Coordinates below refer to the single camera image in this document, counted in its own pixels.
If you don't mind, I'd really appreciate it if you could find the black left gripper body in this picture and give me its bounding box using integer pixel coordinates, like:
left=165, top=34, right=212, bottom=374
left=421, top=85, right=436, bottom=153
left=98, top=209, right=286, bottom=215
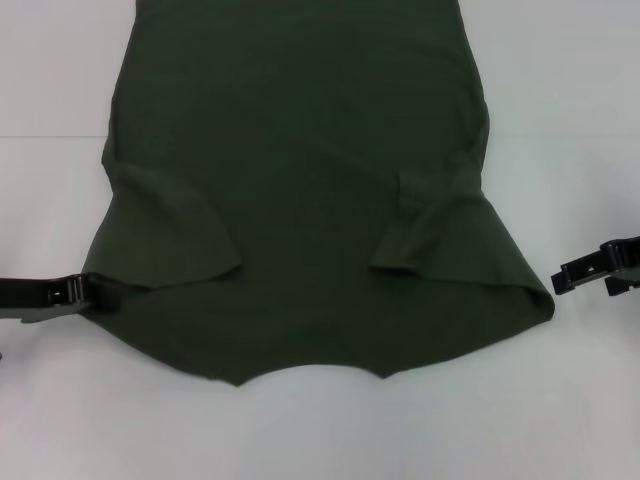
left=0, top=276, right=92, bottom=325

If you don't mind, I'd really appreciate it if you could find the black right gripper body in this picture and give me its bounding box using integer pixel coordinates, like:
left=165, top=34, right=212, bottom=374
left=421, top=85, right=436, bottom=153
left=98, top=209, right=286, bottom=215
left=604, top=239, right=640, bottom=297

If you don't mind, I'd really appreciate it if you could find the dark green t-shirt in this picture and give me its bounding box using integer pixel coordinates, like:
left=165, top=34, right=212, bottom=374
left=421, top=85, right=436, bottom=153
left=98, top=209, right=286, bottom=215
left=81, top=0, right=556, bottom=389

